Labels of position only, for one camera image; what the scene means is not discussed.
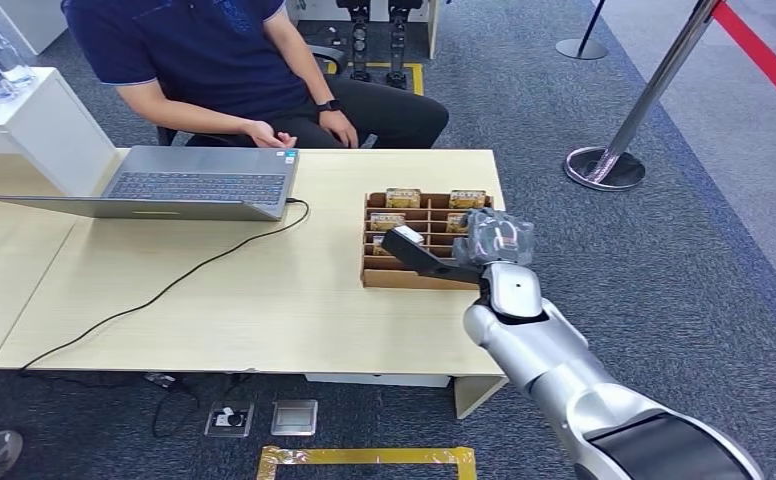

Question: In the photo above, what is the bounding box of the open floor socket box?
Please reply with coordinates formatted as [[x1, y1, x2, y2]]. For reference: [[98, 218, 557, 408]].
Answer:
[[203, 402, 255, 440]]

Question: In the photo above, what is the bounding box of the red barrier belt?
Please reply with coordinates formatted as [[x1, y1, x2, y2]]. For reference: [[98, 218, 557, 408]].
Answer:
[[711, 1, 776, 127]]

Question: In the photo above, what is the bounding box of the white cabinet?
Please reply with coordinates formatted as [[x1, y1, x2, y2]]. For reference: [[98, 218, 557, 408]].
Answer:
[[0, 0, 71, 58]]

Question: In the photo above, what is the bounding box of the chrome stanchion post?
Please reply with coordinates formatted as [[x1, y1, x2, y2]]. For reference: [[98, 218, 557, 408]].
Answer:
[[563, 0, 724, 193]]

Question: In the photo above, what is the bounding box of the dark stanchion post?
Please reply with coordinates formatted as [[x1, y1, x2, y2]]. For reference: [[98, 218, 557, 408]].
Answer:
[[554, 0, 609, 63]]

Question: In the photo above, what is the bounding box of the black floor cable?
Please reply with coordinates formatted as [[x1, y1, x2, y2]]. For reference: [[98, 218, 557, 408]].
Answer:
[[151, 374, 257, 440]]

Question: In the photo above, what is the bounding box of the white display pedestal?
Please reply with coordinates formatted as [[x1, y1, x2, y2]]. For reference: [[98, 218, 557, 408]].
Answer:
[[0, 66, 119, 198]]

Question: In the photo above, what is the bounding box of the yellow floor tape frame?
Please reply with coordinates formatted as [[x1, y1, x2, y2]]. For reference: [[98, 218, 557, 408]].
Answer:
[[255, 447, 479, 480], [324, 61, 424, 96]]

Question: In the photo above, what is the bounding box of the grey laptop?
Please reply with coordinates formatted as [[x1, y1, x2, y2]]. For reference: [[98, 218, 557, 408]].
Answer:
[[0, 146, 301, 223]]

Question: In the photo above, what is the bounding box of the light wood desk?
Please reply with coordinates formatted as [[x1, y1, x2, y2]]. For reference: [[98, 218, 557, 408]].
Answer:
[[0, 148, 131, 370], [0, 148, 530, 422]]

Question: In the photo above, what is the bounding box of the person's left hand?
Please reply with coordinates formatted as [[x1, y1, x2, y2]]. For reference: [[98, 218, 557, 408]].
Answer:
[[318, 109, 361, 150]]

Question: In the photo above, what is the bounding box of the closed steel floor box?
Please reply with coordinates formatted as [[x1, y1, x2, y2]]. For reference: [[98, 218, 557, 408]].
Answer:
[[269, 400, 319, 438]]

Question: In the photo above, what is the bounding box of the cardboard card holder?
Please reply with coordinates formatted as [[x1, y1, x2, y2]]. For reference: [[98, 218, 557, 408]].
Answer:
[[360, 190, 495, 293]]

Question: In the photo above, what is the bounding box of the black robot leg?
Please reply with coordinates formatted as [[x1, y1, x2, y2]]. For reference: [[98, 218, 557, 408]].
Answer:
[[336, 0, 373, 83], [387, 0, 424, 89]]

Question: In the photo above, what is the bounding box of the white under-desk tray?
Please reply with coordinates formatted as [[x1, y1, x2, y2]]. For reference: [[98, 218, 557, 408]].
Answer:
[[305, 372, 452, 390]]

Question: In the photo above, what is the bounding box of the person's right hand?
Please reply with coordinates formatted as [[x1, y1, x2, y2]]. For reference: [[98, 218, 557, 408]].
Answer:
[[245, 120, 299, 150]]

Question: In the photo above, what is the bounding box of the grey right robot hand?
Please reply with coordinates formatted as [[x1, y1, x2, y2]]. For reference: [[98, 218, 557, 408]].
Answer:
[[452, 207, 536, 268]]

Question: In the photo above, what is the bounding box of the seated person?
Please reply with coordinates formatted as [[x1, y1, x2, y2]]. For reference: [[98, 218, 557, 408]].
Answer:
[[59, 0, 450, 150]]

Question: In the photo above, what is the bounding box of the black laptop cable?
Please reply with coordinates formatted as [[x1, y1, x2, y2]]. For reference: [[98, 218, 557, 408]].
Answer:
[[20, 197, 312, 374]]

